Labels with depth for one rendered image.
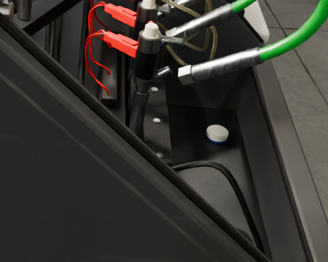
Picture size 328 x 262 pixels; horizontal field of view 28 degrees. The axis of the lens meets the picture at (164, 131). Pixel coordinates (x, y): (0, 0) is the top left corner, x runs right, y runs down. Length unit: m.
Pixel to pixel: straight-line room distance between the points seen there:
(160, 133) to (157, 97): 0.09
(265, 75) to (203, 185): 0.23
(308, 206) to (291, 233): 0.04
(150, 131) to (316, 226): 0.25
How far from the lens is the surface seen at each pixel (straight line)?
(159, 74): 0.83
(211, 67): 0.70
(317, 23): 0.66
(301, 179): 0.94
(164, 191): 0.48
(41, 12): 0.91
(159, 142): 0.89
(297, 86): 3.07
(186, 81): 0.72
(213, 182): 1.07
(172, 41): 0.80
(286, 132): 1.02
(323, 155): 2.68
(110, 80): 0.97
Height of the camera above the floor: 1.52
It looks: 36 degrees down
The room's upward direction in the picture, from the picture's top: 11 degrees clockwise
